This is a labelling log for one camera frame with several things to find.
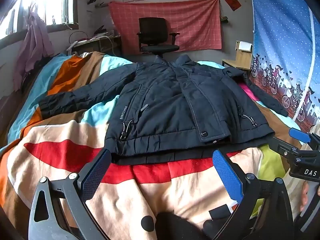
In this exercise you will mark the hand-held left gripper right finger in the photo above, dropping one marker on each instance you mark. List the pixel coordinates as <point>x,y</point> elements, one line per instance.
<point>227,177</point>

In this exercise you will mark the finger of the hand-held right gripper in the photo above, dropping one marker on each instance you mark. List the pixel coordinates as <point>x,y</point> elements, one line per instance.
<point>298,135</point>
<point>285,148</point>

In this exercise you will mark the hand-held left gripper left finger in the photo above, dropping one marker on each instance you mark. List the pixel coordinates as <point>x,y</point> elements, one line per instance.
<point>96,172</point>

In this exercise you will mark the black padded jacket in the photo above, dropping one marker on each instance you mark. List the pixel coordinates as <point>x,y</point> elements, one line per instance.
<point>170,105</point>

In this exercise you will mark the person's right hand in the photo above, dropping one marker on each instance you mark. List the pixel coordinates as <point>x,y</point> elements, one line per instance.
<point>304,196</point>

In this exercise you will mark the beige cloth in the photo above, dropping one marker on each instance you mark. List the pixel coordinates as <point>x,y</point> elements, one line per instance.
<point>292,187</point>

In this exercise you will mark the colourful patchwork blanket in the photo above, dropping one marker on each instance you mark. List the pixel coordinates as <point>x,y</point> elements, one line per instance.
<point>175,192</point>

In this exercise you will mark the dark cloth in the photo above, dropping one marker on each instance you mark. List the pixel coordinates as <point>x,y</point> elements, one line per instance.
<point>180,226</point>

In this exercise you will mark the blue printed curtain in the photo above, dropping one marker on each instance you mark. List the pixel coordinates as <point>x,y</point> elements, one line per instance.
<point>280,42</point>

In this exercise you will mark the wooden chair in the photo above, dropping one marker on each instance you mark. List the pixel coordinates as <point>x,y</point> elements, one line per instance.
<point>240,58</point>

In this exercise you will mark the white paper sheet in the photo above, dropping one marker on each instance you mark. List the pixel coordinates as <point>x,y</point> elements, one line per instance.
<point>245,46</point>

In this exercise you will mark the wooden desk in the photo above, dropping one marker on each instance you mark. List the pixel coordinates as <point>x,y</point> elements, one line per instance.
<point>97,42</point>

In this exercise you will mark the pile of papers on desk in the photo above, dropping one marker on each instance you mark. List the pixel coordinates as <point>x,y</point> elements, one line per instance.
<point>101,31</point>

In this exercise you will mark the pink hanging cloth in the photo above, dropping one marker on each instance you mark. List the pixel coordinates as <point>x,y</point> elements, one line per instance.
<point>35,45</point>

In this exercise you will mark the black office chair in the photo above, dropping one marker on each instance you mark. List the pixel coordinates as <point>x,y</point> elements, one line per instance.
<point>155,36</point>

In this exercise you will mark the window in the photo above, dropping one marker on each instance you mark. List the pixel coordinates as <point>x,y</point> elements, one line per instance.
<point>42,2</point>

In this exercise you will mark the red paper wall decoration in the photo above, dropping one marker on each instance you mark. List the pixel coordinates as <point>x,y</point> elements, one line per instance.
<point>232,2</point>

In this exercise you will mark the red checked wall cloth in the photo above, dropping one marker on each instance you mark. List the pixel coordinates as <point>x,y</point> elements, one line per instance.
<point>195,22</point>

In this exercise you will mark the black wall ornament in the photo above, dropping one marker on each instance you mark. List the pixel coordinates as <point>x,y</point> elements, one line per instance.
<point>91,0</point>

